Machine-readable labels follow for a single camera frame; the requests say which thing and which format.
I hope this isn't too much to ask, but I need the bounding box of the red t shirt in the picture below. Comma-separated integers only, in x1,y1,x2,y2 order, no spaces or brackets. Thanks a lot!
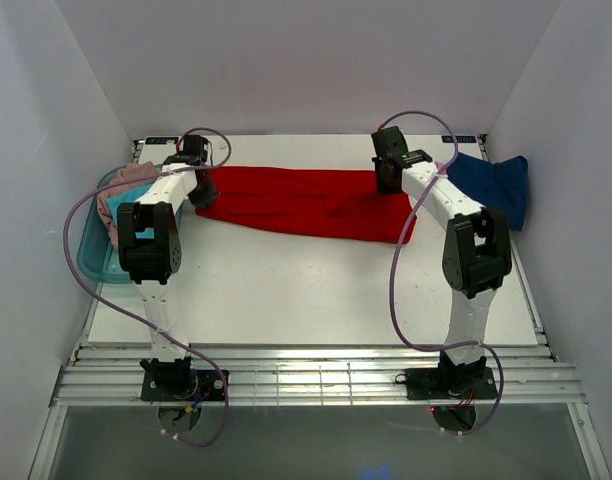
195,166,412,244

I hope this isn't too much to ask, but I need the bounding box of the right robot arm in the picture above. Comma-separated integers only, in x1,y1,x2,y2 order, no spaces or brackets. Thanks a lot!
371,127,512,400

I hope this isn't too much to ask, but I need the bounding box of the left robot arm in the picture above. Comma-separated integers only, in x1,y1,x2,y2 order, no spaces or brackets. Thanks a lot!
116,134,217,400

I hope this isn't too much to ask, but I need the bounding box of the left blue corner label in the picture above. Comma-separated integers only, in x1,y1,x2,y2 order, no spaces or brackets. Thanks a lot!
144,136,178,145

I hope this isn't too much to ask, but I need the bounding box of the blue corner label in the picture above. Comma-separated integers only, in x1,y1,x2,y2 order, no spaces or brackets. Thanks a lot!
144,136,178,145
441,135,478,144

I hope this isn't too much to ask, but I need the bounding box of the dusty pink t shirt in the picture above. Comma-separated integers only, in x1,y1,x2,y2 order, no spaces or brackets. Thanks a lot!
96,162,160,236

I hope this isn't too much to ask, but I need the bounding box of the right blue corner label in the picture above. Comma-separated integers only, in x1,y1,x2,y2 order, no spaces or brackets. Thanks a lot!
441,135,478,144

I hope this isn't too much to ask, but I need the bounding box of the turquoise t shirt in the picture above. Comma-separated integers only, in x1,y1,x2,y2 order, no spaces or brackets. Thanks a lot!
105,184,150,248

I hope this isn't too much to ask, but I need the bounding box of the navy blue folded t shirt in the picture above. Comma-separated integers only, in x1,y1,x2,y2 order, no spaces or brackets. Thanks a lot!
447,153,529,231

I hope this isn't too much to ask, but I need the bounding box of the teal plastic tray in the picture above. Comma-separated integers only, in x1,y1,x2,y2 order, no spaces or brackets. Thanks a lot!
76,164,137,286

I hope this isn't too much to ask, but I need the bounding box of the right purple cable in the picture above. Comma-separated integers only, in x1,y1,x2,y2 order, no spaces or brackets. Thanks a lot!
378,109,502,438

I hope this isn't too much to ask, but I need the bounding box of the purple cable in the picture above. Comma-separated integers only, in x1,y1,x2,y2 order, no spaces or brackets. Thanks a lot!
61,127,233,448
378,109,502,438

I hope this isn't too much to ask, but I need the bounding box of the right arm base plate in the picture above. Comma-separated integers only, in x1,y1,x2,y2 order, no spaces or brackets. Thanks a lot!
394,368,498,400

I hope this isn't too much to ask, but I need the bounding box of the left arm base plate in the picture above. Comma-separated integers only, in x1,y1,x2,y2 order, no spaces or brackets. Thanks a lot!
140,369,226,403

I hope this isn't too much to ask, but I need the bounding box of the aluminium rail frame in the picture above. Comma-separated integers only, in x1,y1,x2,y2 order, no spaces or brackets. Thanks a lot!
51,343,586,407

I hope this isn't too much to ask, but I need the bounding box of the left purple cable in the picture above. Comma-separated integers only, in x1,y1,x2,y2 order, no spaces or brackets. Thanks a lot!
61,127,233,448

